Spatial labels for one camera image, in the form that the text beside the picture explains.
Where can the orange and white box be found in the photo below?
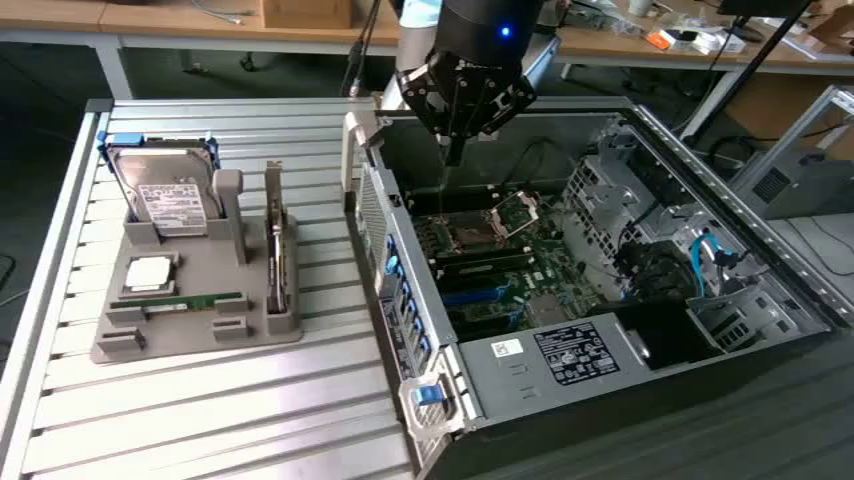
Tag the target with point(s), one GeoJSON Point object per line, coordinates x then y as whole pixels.
{"type": "Point", "coordinates": [659, 39]}

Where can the white cup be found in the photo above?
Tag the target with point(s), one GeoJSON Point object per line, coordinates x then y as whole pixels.
{"type": "Point", "coordinates": [642, 6]}

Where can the grey computer tower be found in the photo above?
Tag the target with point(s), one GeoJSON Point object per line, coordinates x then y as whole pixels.
{"type": "Point", "coordinates": [801, 185]}

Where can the blue expansion slot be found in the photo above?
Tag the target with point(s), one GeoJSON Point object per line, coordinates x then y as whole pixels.
{"type": "Point", "coordinates": [474, 296]}

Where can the green RAM stick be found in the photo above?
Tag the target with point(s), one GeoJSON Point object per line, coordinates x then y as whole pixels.
{"type": "Point", "coordinates": [194, 300]}

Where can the green motherboard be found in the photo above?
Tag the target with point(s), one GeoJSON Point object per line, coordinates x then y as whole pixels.
{"type": "Point", "coordinates": [554, 270]}

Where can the black RAM stick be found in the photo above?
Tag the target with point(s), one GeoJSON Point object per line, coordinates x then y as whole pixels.
{"type": "Point", "coordinates": [487, 267]}

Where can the grey plastic parts rack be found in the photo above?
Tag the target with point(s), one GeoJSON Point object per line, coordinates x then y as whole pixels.
{"type": "Point", "coordinates": [200, 330]}

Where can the graphics card with metal bracket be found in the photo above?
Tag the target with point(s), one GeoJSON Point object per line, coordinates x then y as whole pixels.
{"type": "Point", "coordinates": [275, 250]}

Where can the blue case latch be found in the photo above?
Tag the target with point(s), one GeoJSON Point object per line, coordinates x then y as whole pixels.
{"type": "Point", "coordinates": [427, 395]}

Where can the silver CPU chip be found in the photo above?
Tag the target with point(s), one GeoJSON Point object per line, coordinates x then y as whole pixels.
{"type": "Point", "coordinates": [148, 274]}

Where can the silver hard disk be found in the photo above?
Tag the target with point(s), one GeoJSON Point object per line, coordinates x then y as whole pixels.
{"type": "Point", "coordinates": [160, 175]}

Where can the CPU socket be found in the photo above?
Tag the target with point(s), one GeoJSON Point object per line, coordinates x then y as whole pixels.
{"type": "Point", "coordinates": [474, 232]}

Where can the metal socket cover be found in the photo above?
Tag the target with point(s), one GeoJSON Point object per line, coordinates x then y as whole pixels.
{"type": "Point", "coordinates": [517, 212]}

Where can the brown cardboard box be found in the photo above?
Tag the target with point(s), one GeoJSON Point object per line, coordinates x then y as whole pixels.
{"type": "Point", "coordinates": [303, 12]}

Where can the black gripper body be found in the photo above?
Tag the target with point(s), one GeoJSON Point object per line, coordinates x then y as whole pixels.
{"type": "Point", "coordinates": [481, 30]}

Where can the silver chipset heatsink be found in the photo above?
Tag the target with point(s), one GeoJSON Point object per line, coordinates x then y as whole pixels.
{"type": "Point", "coordinates": [549, 307]}

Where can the wooden desk white frame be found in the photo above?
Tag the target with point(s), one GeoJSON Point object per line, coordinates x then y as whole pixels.
{"type": "Point", "coordinates": [827, 64]}
{"type": "Point", "coordinates": [134, 20]}

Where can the black tripod pole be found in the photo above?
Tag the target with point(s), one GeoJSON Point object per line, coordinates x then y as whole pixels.
{"type": "Point", "coordinates": [745, 75]}

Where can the white small box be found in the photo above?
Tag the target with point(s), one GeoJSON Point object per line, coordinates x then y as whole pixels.
{"type": "Point", "coordinates": [723, 45]}

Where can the grey power supply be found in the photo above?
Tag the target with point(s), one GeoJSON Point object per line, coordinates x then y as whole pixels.
{"type": "Point", "coordinates": [507, 380]}

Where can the open black PC case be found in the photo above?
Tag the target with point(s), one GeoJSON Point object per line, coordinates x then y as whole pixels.
{"type": "Point", "coordinates": [376, 215]}

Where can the silver perforated drive cage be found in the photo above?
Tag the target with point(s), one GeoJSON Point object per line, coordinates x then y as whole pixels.
{"type": "Point", "coordinates": [601, 190]}

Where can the grey metal disk bay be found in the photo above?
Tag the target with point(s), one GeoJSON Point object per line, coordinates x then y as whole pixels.
{"type": "Point", "coordinates": [734, 320]}

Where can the aluminium profile frame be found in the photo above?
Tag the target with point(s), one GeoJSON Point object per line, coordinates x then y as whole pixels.
{"type": "Point", "coordinates": [823, 102]}

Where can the brown cardboard piece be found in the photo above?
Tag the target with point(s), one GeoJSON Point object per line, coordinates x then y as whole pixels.
{"type": "Point", "coordinates": [834, 30]}

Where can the blue disk caddy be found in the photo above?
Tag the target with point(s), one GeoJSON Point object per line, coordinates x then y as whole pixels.
{"type": "Point", "coordinates": [123, 140]}

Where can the black monitor with stand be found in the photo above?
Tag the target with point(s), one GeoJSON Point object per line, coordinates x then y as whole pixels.
{"type": "Point", "coordinates": [761, 6]}

